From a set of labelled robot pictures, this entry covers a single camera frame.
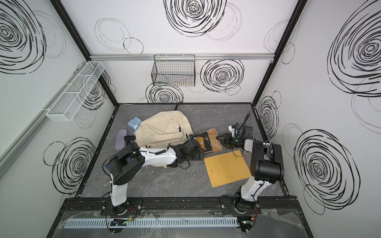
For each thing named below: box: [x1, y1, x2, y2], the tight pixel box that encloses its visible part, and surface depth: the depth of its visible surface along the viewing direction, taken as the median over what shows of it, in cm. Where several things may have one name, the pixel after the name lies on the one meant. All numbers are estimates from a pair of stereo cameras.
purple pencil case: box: [115, 128, 128, 151], surface depth 97 cm
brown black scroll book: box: [195, 127, 223, 154], surface depth 94 cm
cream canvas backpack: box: [135, 110, 194, 149], surface depth 104 cm
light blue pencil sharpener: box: [127, 117, 142, 134], surface depth 104 cm
